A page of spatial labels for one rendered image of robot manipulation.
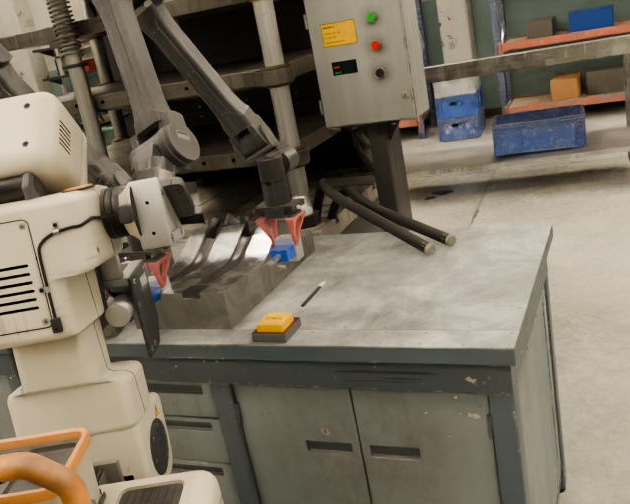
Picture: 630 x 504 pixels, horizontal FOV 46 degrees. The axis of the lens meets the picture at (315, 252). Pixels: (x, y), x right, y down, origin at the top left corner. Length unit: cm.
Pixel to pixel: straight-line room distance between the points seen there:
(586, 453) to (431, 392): 104
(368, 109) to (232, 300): 88
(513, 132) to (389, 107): 300
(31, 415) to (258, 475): 65
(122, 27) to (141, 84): 12
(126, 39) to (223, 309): 60
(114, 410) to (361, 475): 62
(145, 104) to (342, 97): 105
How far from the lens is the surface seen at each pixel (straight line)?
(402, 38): 224
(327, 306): 167
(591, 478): 240
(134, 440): 136
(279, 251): 163
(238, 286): 168
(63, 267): 120
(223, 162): 248
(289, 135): 227
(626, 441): 256
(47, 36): 283
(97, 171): 168
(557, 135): 523
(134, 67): 141
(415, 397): 155
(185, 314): 170
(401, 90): 226
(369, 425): 163
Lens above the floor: 143
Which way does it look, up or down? 18 degrees down
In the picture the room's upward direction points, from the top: 11 degrees counter-clockwise
